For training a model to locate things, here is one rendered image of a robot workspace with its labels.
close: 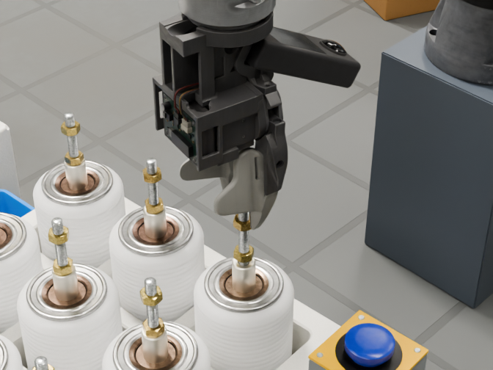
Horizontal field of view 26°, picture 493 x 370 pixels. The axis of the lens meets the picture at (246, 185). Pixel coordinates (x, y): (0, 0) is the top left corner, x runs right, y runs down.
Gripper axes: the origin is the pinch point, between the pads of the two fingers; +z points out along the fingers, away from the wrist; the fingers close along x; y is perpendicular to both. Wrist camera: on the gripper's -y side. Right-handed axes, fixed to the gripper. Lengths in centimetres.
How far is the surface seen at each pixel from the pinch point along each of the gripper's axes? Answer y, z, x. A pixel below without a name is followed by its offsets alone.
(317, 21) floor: -62, 35, -72
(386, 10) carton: -72, 33, -65
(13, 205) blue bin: 8.7, 24.2, -40.3
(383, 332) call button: -1.1, 1.9, 17.8
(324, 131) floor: -43, 35, -44
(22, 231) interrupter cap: 15.2, 9.5, -18.2
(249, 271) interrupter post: 0.8, 7.3, 1.1
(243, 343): 3.3, 12.9, 3.9
